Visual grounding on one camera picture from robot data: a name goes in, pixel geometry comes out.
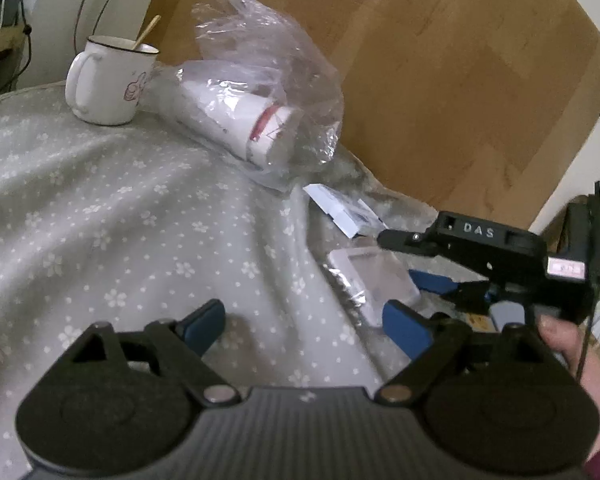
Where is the wooden stick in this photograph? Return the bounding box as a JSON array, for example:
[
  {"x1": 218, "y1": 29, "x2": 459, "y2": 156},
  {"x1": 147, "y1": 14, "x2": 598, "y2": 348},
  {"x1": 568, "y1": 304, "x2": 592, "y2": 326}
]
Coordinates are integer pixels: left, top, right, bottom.
[{"x1": 130, "y1": 15, "x2": 162, "y2": 54}]

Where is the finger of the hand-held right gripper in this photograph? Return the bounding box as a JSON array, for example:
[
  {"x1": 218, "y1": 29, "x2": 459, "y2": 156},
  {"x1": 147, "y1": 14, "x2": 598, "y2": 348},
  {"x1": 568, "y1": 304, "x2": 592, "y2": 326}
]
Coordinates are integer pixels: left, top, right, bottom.
[
  {"x1": 408, "y1": 269, "x2": 492, "y2": 307},
  {"x1": 377, "y1": 228, "x2": 439, "y2": 257}
]

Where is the stack of white paper cups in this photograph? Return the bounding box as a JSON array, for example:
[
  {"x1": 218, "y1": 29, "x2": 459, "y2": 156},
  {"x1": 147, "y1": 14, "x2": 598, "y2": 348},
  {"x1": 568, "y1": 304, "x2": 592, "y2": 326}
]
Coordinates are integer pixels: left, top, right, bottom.
[{"x1": 177, "y1": 60, "x2": 304, "y2": 169}]

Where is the white card packet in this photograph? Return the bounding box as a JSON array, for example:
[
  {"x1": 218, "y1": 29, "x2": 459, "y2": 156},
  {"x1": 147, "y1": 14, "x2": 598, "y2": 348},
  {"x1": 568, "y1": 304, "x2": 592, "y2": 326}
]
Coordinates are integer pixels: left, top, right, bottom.
[{"x1": 302, "y1": 184, "x2": 387, "y2": 239}]

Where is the white enamel mug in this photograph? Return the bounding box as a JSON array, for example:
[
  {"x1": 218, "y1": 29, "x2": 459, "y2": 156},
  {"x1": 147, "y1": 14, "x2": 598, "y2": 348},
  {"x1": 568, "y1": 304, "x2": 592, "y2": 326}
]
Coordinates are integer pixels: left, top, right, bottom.
[{"x1": 65, "y1": 35, "x2": 160, "y2": 127}]

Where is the clear plastic bag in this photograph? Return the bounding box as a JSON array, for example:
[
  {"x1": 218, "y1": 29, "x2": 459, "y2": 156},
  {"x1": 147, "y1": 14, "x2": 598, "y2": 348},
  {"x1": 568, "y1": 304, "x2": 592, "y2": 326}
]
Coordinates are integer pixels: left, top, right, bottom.
[{"x1": 147, "y1": 0, "x2": 347, "y2": 194}]

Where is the clear plastic packet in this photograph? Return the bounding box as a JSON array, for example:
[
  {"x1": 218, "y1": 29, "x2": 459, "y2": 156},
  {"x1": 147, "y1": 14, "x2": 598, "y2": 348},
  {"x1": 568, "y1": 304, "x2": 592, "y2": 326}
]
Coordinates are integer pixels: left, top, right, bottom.
[{"x1": 326, "y1": 246, "x2": 424, "y2": 329}]

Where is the black power adapter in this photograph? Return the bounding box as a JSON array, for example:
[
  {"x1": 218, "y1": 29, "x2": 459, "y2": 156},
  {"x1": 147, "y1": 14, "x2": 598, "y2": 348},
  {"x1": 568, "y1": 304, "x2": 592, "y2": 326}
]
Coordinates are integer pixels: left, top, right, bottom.
[{"x1": 0, "y1": 0, "x2": 27, "y2": 28}]

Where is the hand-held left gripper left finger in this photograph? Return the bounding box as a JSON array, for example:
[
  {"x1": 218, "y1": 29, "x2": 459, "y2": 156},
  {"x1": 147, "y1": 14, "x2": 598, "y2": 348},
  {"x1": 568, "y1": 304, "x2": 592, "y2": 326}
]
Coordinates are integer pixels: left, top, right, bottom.
[{"x1": 69, "y1": 298, "x2": 242, "y2": 407}]

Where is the grey floral tablecloth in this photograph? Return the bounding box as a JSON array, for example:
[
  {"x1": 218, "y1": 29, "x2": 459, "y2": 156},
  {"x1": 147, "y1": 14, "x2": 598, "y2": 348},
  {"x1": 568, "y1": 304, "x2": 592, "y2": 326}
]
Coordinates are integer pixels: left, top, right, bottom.
[{"x1": 0, "y1": 85, "x2": 481, "y2": 480}]

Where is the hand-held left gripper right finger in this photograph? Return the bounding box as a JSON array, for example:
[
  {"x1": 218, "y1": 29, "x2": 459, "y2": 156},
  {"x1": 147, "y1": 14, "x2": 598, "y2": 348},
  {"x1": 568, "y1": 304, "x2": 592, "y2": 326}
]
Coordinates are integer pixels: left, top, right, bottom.
[{"x1": 377, "y1": 300, "x2": 547, "y2": 406}]

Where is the person's right hand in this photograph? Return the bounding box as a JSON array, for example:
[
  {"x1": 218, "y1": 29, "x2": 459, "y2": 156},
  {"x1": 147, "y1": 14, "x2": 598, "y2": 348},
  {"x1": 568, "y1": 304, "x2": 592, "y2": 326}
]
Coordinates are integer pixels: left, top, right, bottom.
[{"x1": 537, "y1": 318, "x2": 600, "y2": 427}]

